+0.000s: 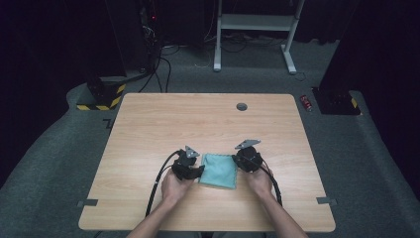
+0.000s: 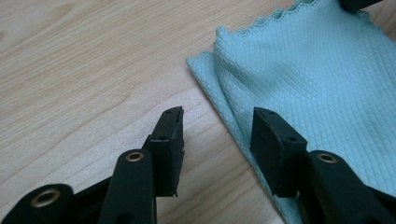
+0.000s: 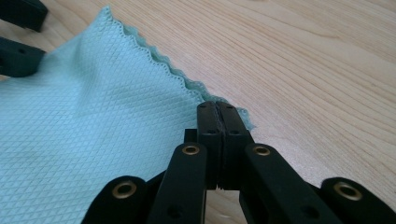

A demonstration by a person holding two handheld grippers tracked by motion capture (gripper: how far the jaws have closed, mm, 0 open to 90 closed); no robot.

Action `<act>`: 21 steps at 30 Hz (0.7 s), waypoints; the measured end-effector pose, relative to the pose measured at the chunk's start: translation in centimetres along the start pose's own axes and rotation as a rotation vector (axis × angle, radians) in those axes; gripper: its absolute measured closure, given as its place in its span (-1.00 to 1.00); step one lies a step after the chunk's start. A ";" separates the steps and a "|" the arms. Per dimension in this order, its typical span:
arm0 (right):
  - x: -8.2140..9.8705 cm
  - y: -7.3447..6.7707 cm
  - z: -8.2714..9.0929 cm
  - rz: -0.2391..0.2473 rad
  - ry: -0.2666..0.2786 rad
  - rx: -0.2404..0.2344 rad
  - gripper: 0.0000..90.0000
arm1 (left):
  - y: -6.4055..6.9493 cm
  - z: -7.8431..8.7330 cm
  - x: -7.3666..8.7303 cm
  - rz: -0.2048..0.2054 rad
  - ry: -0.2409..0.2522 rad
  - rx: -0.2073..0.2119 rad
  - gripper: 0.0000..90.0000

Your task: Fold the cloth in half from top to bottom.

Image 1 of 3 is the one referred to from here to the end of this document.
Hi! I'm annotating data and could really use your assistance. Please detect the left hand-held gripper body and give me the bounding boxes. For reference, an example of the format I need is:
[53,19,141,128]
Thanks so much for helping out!
[170,145,201,181]

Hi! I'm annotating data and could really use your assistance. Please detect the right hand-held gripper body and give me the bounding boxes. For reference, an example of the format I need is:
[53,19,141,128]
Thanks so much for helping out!
[235,139,264,174]

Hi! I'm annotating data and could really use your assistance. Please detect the teal cloth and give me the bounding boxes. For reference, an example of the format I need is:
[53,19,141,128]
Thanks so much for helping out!
[198,152,239,190]

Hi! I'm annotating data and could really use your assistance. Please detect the person's left hand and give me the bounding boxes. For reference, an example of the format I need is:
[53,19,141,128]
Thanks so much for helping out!
[160,170,196,204]

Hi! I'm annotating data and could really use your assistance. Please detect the person's right hand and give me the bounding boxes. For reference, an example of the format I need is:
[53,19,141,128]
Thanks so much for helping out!
[242,164,275,200]

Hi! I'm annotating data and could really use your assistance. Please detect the red can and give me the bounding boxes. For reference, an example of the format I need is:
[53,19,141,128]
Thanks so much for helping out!
[299,94,314,113]

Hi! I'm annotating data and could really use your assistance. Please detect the grey tape strip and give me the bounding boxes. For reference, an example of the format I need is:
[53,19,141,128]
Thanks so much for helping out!
[315,196,338,206]
[76,198,99,208]

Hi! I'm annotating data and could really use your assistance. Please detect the black yellow striped stand base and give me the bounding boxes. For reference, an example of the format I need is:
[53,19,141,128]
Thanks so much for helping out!
[75,74,128,112]

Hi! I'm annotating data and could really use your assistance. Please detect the dark equipment rack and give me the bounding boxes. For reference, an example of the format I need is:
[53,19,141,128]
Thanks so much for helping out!
[138,0,163,72]

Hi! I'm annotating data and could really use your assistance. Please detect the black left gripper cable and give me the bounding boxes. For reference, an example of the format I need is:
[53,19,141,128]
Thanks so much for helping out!
[145,149,183,218]

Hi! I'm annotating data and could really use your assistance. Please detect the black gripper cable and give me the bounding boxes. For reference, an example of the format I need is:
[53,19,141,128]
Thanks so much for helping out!
[145,149,183,218]
[259,164,283,207]

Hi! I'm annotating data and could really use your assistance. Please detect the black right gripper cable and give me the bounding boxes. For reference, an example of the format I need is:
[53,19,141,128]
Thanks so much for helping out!
[259,164,283,207]

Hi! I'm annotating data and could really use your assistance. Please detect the black floor cables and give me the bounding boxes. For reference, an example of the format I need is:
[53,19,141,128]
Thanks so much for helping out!
[137,46,181,94]

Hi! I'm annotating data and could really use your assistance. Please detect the cable bundle under white stand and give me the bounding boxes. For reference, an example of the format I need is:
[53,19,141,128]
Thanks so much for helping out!
[203,31,286,54]

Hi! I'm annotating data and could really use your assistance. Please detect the white metal stand frame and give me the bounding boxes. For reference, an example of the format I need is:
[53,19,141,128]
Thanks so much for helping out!
[212,0,306,75]

